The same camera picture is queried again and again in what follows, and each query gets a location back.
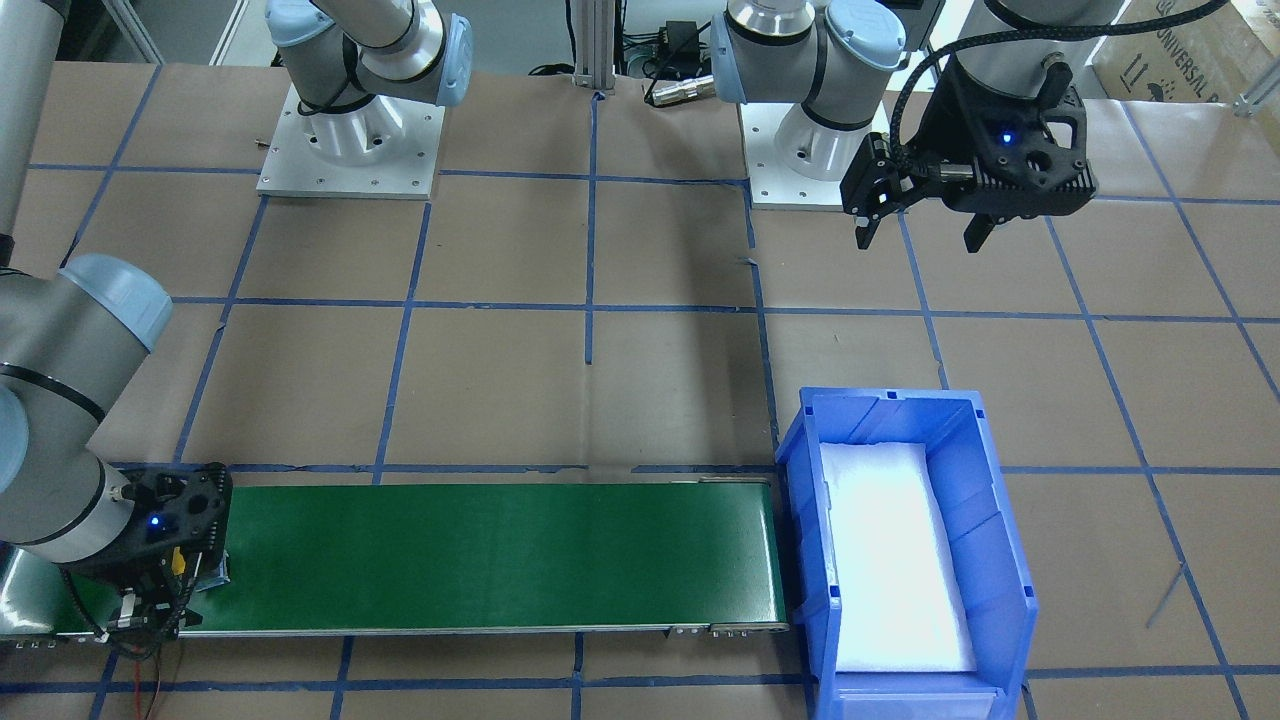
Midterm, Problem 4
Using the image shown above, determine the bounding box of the black power adapter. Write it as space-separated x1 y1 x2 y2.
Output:
658 20 701 61

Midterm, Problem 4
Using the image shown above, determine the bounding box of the red conveyor power wire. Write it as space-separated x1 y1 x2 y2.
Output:
133 638 189 720

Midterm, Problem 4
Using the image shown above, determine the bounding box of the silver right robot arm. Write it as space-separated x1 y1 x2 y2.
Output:
3 1 475 659

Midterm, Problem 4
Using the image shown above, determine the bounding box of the aluminium frame post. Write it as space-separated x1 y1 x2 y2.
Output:
567 1 621 96

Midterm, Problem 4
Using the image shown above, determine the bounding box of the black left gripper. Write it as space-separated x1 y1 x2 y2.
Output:
840 61 1098 252

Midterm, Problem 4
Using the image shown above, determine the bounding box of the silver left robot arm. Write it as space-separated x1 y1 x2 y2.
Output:
709 1 1221 252

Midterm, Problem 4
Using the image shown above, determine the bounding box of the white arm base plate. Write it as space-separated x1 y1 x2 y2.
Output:
256 88 447 201
739 102 888 211

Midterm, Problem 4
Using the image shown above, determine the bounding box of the green conveyor belt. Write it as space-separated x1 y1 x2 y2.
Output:
0 462 791 646

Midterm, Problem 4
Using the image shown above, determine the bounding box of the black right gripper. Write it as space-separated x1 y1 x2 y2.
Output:
61 462 234 641

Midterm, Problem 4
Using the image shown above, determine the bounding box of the blue storage bin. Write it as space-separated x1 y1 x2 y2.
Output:
776 387 1038 719

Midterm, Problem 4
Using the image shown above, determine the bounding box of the white foam pad bin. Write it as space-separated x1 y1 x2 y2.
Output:
820 443 977 673

